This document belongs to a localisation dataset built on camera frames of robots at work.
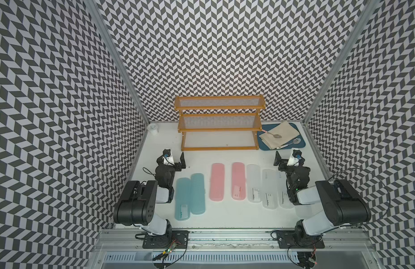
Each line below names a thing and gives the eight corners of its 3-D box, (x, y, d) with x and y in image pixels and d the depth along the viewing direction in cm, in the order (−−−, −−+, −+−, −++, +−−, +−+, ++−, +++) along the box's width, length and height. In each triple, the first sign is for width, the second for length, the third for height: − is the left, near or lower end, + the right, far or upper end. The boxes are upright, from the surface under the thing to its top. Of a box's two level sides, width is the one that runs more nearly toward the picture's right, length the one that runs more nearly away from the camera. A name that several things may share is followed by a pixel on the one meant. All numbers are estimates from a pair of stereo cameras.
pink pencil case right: (231, 200, 87) (231, 198, 85) (231, 163, 100) (232, 161, 98) (246, 201, 86) (247, 199, 84) (244, 164, 100) (245, 162, 98)
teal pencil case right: (191, 215, 82) (190, 214, 80) (191, 176, 95) (191, 173, 93) (205, 214, 82) (205, 212, 80) (204, 174, 95) (203, 172, 93)
